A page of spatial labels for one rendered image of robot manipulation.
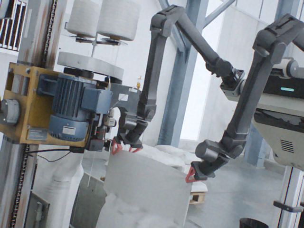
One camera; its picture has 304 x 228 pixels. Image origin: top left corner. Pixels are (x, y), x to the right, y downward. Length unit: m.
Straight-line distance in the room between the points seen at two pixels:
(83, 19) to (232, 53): 7.62
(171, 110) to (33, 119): 6.30
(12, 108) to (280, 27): 1.05
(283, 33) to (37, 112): 1.00
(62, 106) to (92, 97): 0.12
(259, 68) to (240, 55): 8.32
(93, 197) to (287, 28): 1.68
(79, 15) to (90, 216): 1.27
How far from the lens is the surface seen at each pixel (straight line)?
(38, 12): 1.70
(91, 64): 1.50
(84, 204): 2.59
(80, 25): 1.83
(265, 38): 1.24
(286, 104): 1.74
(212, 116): 9.04
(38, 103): 1.66
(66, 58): 1.51
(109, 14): 1.63
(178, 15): 1.63
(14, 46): 4.65
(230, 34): 9.19
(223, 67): 1.81
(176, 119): 7.61
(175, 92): 7.83
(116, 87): 1.85
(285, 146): 1.87
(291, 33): 1.25
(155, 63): 1.63
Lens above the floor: 1.33
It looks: 3 degrees down
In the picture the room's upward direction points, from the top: 12 degrees clockwise
